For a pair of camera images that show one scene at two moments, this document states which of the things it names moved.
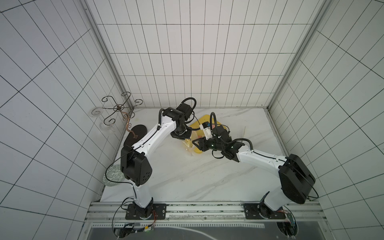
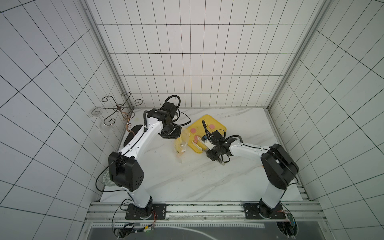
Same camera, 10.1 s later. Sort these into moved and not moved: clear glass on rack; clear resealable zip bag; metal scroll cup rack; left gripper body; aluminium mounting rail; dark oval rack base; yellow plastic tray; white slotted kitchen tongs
Moved: clear resealable zip bag; white slotted kitchen tongs; left gripper body
Not moved: metal scroll cup rack; clear glass on rack; aluminium mounting rail; yellow plastic tray; dark oval rack base
